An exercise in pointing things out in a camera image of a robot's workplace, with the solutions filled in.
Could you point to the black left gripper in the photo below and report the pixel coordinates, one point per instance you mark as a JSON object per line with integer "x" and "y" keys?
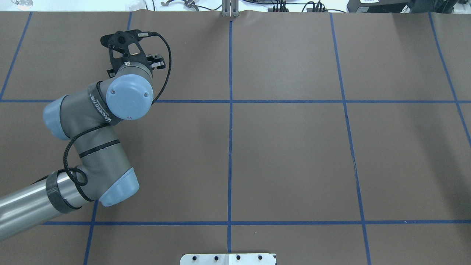
{"x": 156, "y": 62}

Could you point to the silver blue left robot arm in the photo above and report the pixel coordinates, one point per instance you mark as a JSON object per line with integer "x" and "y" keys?
{"x": 95, "y": 166}

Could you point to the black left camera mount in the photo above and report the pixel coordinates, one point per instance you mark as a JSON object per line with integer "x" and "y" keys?
{"x": 120, "y": 41}

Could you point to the grey aluminium post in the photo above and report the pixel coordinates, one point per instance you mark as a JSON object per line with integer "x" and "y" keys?
{"x": 230, "y": 8}

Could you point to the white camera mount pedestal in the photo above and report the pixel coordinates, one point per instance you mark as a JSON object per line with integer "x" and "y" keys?
{"x": 229, "y": 259}

